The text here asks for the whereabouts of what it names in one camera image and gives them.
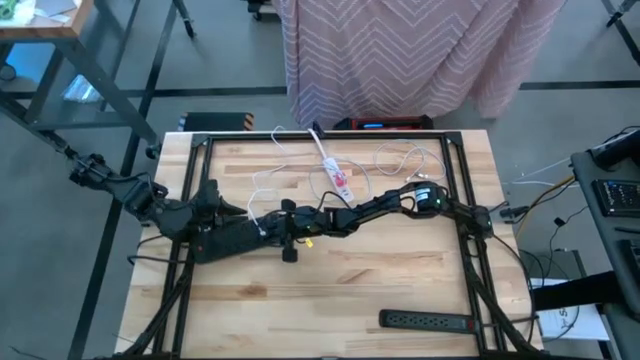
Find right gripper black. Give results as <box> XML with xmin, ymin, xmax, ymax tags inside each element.
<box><xmin>262</xmin><ymin>199</ymin><xmax>324</xmax><ymax>264</ymax></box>

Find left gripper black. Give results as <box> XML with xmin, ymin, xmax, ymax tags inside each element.
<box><xmin>192</xmin><ymin>178</ymin><xmax>248</xmax><ymax>234</ymax></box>

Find thick white USB cable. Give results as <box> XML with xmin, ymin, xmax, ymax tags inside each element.
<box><xmin>247</xmin><ymin>125</ymin><xmax>291</xmax><ymax>237</ymax></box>

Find white power strip with cord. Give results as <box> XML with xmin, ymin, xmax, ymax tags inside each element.
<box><xmin>308</xmin><ymin>127</ymin><xmax>355</xmax><ymax>203</ymax></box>

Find large black power strip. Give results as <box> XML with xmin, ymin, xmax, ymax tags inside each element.
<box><xmin>192</xmin><ymin>217</ymin><xmax>282</xmax><ymax>265</ymax></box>

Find black box with orange stripes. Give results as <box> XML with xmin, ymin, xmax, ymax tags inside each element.
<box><xmin>178</xmin><ymin>110</ymin><xmax>255</xmax><ymax>132</ymax></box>

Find red and black toolbox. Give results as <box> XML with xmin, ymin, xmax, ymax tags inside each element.
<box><xmin>344</xmin><ymin>114</ymin><xmax>435</xmax><ymax>132</ymax></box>

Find slim black power strip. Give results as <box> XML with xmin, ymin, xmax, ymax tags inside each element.
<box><xmin>378</xmin><ymin>307</ymin><xmax>481</xmax><ymax>335</ymax></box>

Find clear plastic bag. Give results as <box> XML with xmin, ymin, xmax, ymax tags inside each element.
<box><xmin>60</xmin><ymin>73</ymin><xmax>102</xmax><ymax>104</ymax></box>

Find black stand leg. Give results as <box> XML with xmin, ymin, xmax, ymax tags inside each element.
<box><xmin>602</xmin><ymin>0</ymin><xmax>640</xmax><ymax>51</ymax></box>
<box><xmin>172</xmin><ymin>0</ymin><xmax>197</xmax><ymax>39</ymax></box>

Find pink chevron cloth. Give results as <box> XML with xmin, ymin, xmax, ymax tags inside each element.
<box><xmin>277</xmin><ymin>0</ymin><xmax>569</xmax><ymax>129</ymax></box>

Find black cart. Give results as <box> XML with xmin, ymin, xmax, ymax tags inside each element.
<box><xmin>247</xmin><ymin>0</ymin><xmax>281</xmax><ymax>21</ymax></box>

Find wooden side table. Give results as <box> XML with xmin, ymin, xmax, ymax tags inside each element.
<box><xmin>0</xmin><ymin>0</ymin><xmax>162</xmax><ymax>160</ymax></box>

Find white paper sheets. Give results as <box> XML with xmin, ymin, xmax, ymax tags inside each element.
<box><xmin>0</xmin><ymin>0</ymin><xmax>79</xmax><ymax>25</ymax></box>

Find black beam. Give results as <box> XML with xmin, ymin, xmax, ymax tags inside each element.
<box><xmin>530</xmin><ymin>271</ymin><xmax>626</xmax><ymax>314</ymax></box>

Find white printed paper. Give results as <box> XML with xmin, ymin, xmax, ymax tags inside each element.
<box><xmin>537</xmin><ymin>277</ymin><xmax>610</xmax><ymax>342</ymax></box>

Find grey desk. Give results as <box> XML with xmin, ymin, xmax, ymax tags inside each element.
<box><xmin>569</xmin><ymin>149</ymin><xmax>640</xmax><ymax>360</ymax></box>

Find black keypad device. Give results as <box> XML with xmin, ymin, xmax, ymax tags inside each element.
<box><xmin>593</xmin><ymin>178</ymin><xmax>640</xmax><ymax>219</ymax></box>

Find black desk device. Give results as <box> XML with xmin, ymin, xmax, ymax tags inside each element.
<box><xmin>587</xmin><ymin>128</ymin><xmax>640</xmax><ymax>172</ymax></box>

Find black metal table frame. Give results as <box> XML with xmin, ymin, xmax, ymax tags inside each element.
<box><xmin>117</xmin><ymin>130</ymin><xmax>544</xmax><ymax>360</ymax></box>

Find thin white coiled cable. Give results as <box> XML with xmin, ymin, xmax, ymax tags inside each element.
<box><xmin>372</xmin><ymin>139</ymin><xmax>448</xmax><ymax>182</ymax></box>

